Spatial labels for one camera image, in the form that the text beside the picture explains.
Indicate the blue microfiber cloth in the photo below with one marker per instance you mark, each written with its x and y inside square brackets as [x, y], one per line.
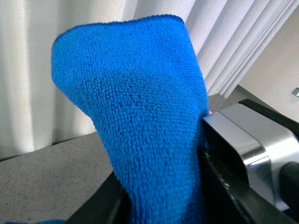
[140, 83]

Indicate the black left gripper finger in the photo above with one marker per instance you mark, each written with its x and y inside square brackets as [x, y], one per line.
[110, 204]

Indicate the silver black second gripper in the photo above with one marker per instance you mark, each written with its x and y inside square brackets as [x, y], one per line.
[248, 138]

